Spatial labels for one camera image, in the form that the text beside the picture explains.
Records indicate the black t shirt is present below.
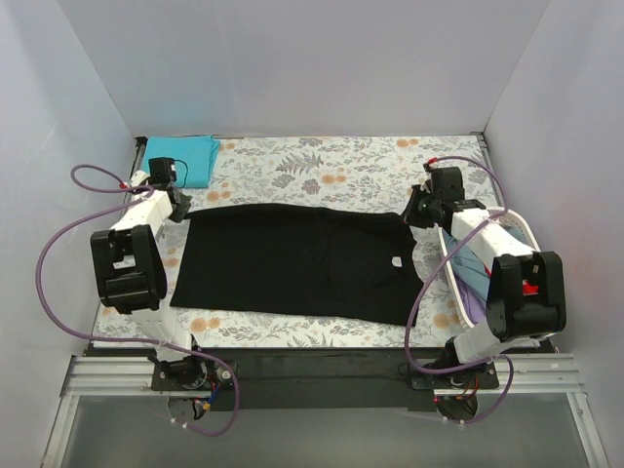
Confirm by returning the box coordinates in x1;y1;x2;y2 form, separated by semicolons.
171;204;423;326

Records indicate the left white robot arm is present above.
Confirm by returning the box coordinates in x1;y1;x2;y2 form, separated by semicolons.
91;157;208;390

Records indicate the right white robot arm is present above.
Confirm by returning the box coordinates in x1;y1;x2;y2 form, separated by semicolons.
402;157;567;388

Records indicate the folded teal t shirt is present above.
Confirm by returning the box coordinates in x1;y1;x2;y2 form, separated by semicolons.
140;136;220;189

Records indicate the blue t shirt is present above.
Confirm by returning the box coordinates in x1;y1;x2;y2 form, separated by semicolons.
449;246;489;303

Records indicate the white laundry basket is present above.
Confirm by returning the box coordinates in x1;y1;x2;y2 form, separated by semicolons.
445;210;539;329

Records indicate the lilac t shirt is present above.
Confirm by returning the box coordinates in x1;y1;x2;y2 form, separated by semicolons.
460;288;487;325

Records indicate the red t shirt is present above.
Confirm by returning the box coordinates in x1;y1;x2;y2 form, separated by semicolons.
523;280;539;296

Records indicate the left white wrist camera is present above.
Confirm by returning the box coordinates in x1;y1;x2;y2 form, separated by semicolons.
129;170;150;187

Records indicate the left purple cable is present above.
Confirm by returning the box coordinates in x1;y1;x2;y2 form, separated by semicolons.
36;164;241;437

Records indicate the aluminium frame rail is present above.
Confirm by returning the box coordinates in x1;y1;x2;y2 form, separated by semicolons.
42;353;608;467

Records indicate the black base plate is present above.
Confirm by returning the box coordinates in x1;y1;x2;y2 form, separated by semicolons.
150;346;503;414

